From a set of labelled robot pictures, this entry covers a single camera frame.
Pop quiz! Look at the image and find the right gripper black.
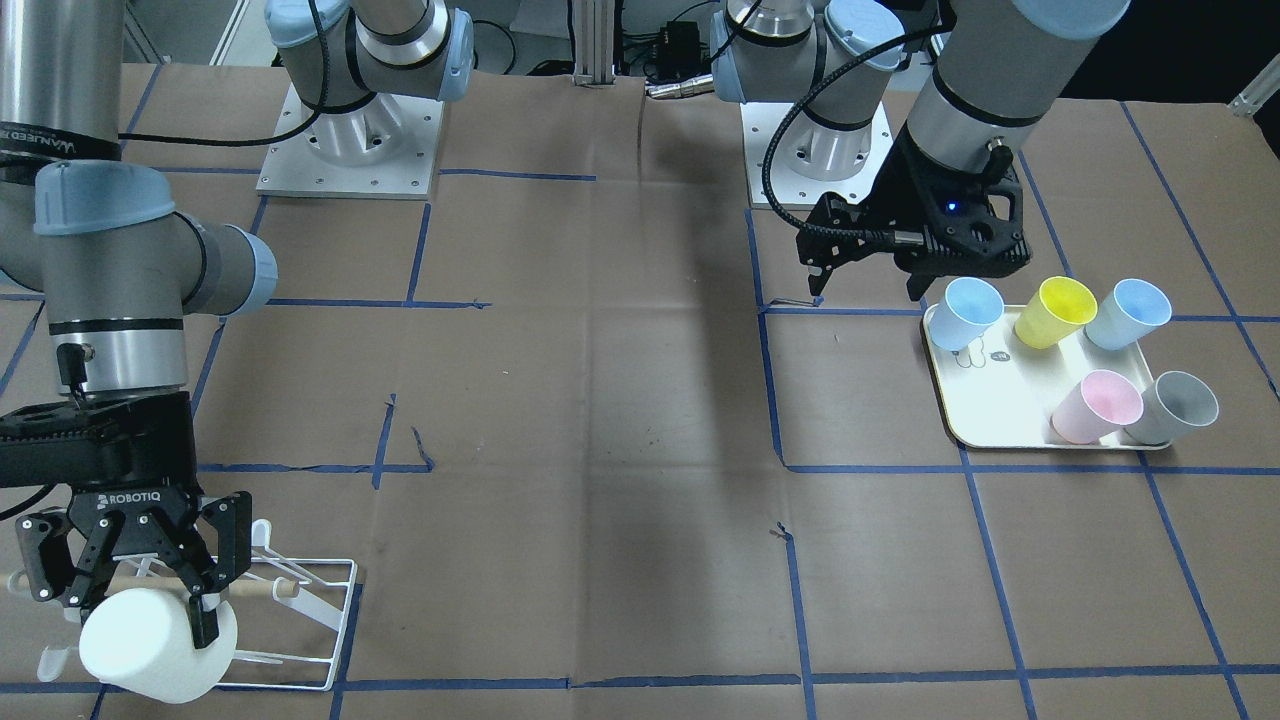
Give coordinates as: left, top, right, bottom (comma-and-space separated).
17, 392, 253, 650

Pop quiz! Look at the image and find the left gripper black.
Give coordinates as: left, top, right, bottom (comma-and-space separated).
879, 129, 1030, 301

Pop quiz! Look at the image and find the white ikea cup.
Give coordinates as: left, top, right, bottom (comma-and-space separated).
78, 588, 238, 703

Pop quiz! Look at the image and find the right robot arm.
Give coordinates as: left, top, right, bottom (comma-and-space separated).
3, 1, 278, 650

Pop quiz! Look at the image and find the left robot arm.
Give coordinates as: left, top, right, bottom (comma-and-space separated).
710, 1, 1129, 300

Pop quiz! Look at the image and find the light blue cup far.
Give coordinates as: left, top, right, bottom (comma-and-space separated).
927, 277, 1005, 352

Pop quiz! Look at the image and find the light blue cup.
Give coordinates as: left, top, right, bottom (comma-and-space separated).
927, 277, 1005, 352
1084, 278, 1172, 351

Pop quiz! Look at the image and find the yellow cup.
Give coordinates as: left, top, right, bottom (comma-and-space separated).
1014, 275, 1098, 348

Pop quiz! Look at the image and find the light blue cup near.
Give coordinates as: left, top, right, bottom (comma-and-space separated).
1084, 278, 1172, 351

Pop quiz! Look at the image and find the pink cup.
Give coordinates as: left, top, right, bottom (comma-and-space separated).
1050, 369, 1146, 445

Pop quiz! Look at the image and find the grey cup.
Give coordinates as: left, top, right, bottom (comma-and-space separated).
1124, 372, 1220, 446

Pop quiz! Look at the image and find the cream plastic tray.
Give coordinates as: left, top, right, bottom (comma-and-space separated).
922, 305, 1155, 450

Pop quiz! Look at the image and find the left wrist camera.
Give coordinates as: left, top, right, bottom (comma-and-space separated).
796, 192, 924, 272

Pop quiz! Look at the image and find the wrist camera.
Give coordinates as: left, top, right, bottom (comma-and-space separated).
796, 192, 924, 272
1, 404, 131, 488

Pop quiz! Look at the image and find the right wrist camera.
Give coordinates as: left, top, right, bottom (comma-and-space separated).
1, 404, 131, 488

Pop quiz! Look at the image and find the white wire cup rack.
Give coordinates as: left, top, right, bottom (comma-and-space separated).
3, 519, 358, 698

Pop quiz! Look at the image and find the aluminium frame post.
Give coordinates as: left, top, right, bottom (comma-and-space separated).
568, 0, 622, 87

